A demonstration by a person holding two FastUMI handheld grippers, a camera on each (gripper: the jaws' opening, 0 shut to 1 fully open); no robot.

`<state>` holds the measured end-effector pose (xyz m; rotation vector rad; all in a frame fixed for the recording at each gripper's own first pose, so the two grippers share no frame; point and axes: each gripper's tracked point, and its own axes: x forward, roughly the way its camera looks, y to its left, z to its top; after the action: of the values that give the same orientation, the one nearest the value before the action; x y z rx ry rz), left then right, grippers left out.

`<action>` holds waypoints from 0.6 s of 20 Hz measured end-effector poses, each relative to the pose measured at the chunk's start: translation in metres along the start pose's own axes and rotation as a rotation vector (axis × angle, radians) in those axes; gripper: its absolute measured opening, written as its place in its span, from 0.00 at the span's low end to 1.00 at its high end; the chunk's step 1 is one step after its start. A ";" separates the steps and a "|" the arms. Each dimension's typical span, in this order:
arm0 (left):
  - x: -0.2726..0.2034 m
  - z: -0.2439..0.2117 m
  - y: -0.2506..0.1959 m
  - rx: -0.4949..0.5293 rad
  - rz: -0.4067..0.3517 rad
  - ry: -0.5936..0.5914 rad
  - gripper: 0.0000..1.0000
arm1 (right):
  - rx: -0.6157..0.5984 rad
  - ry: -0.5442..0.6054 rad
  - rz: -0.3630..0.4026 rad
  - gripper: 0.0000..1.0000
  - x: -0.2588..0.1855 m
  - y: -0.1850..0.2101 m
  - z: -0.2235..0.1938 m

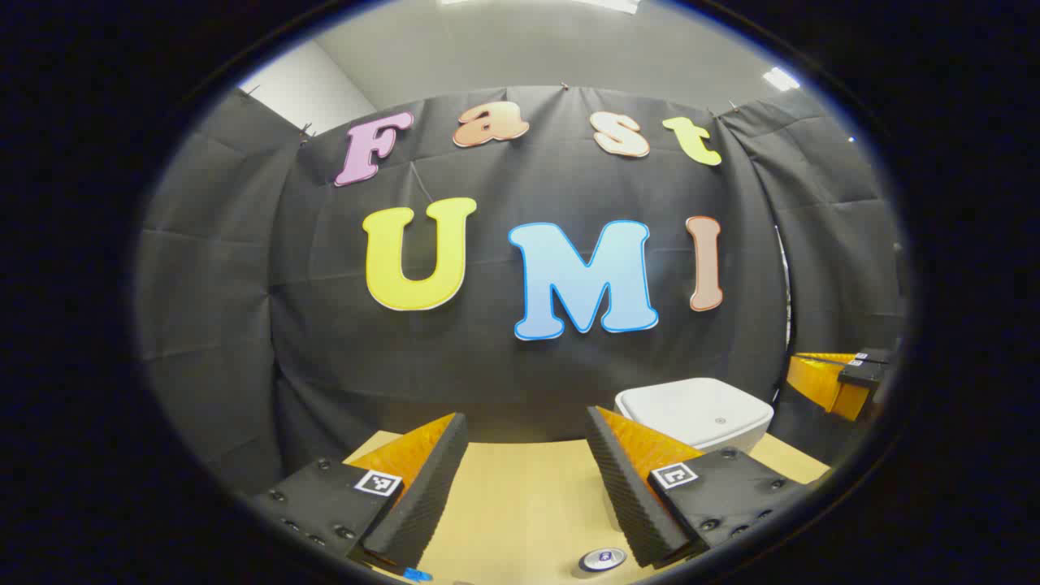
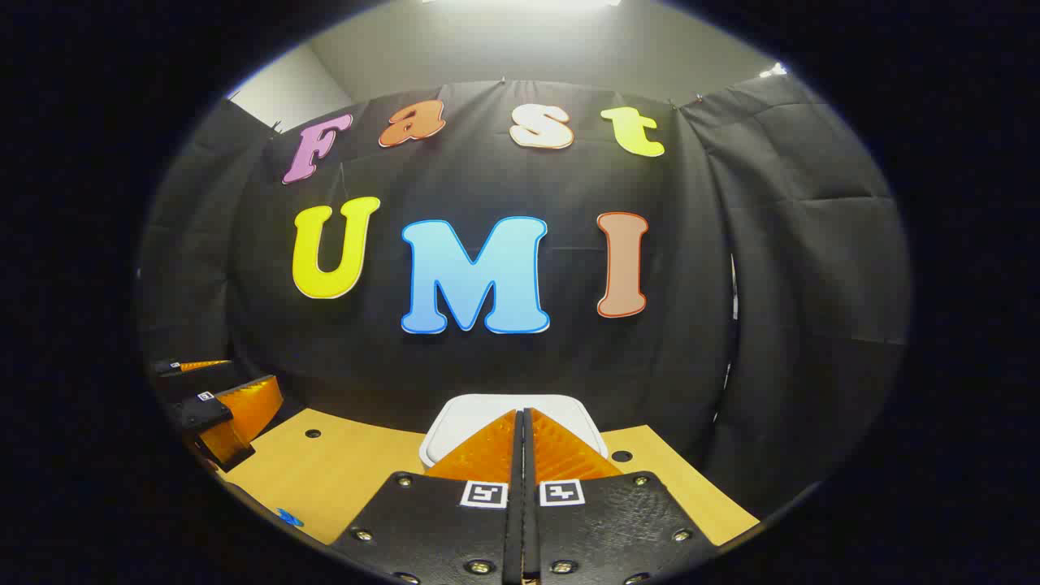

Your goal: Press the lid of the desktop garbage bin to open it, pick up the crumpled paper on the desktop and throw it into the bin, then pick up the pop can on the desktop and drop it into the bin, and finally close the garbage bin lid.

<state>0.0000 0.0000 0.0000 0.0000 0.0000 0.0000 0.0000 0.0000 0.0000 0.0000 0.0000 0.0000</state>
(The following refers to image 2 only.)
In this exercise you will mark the black backdrop cloth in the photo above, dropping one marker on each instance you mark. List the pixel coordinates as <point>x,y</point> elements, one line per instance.
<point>487,357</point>

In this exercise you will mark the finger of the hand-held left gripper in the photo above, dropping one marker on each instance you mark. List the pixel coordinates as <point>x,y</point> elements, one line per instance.
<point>199,378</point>
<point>244,406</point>

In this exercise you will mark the white desktop garbage bin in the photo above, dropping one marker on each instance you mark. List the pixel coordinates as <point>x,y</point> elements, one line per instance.
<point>475,418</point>

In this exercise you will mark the wooden desktop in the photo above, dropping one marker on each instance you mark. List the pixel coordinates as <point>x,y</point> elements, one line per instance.
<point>341,463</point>

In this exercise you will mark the blue paper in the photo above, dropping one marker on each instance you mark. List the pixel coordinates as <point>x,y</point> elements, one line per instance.
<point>289,517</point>

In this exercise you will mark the ceiling light panel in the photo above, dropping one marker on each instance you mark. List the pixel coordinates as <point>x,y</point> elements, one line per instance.
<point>773,71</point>

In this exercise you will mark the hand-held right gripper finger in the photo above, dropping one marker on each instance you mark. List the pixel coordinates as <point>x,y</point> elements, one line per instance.
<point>514,528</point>
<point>532,528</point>

